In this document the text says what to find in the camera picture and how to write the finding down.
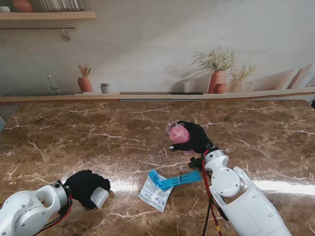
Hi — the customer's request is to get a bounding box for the printed kitchen backdrop banner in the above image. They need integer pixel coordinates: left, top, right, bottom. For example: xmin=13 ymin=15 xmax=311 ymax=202
xmin=0 ymin=0 xmax=315 ymax=106

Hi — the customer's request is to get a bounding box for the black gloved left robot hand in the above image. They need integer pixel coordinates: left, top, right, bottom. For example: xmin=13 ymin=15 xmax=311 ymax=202
xmin=63 ymin=170 xmax=111 ymax=211

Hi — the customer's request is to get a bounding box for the red black left arm cable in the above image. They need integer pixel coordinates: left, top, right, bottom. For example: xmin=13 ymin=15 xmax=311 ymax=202
xmin=34 ymin=186 xmax=74 ymax=236

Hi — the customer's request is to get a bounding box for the white blue seasoning refill bag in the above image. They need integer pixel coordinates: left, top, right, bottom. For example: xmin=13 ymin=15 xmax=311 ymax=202
xmin=137 ymin=168 xmax=174 ymax=213

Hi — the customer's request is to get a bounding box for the blue plastic bag clip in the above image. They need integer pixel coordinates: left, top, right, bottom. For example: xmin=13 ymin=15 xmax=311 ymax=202
xmin=157 ymin=171 xmax=202 ymax=190

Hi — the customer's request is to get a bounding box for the red black arm cable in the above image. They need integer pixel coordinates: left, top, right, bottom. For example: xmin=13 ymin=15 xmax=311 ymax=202
xmin=34 ymin=186 xmax=74 ymax=236
xmin=200 ymin=148 xmax=229 ymax=236

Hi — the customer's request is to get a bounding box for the clear bottle with pink seasoning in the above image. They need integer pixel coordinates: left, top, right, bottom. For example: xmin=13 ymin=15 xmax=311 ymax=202
xmin=164 ymin=121 xmax=197 ymax=156

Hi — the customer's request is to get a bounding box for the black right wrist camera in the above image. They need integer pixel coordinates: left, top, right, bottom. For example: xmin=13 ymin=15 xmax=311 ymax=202
xmin=188 ymin=157 xmax=205 ymax=170

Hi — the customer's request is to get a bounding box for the white square bottle cap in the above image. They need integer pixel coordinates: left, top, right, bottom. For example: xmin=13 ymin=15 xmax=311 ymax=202
xmin=90 ymin=187 xmax=110 ymax=209

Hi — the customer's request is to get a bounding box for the red black right arm cable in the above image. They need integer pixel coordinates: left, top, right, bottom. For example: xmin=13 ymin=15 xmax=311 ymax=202
xmin=200 ymin=148 xmax=229 ymax=236

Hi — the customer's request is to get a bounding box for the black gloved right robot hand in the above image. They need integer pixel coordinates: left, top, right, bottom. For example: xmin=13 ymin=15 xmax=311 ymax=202
xmin=169 ymin=120 xmax=214 ymax=154

